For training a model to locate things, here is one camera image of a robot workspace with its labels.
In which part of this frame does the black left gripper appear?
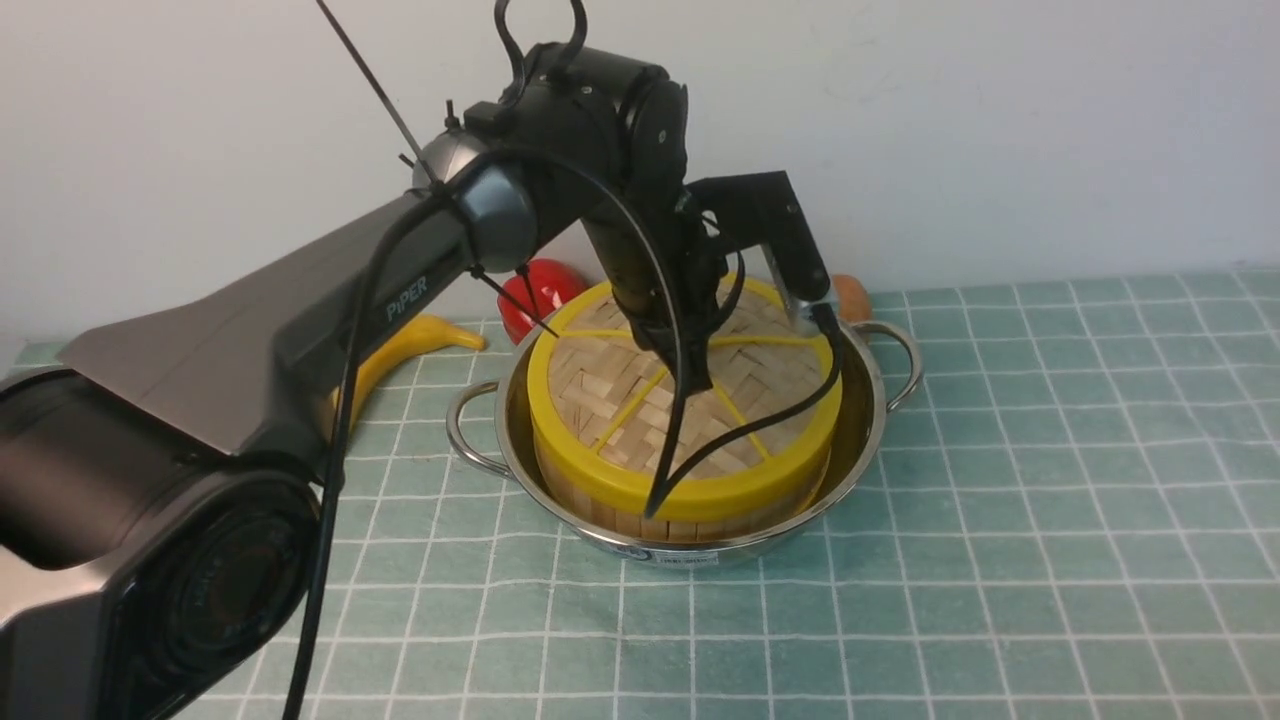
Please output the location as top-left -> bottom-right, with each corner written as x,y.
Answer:
465,44 -> 727,393

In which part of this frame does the bamboo steamer lid yellow rim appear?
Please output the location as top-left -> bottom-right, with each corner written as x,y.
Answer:
526,278 -> 842,489

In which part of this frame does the bamboo steamer basket yellow rim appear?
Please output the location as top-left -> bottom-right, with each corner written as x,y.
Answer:
535,439 -> 831,543

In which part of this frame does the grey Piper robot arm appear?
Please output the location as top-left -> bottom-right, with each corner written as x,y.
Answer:
3,3 -> 724,719

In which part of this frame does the stainless steel pot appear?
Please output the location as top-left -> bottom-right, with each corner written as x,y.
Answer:
445,320 -> 923,569

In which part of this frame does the red bell pepper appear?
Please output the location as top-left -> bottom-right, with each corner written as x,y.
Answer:
497,258 -> 589,345

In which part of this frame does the yellow plastic banana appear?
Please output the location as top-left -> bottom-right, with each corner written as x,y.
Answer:
348,314 -> 488,430

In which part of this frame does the brown potato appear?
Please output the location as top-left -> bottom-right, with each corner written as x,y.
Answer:
829,274 -> 874,324

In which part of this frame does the green checked tablecloth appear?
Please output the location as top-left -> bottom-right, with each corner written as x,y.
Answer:
302,269 -> 1279,719

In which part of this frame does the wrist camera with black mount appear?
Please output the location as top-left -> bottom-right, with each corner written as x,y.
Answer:
686,170 -> 838,336

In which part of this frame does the black camera cable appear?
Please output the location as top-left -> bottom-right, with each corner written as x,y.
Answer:
280,0 -> 846,720

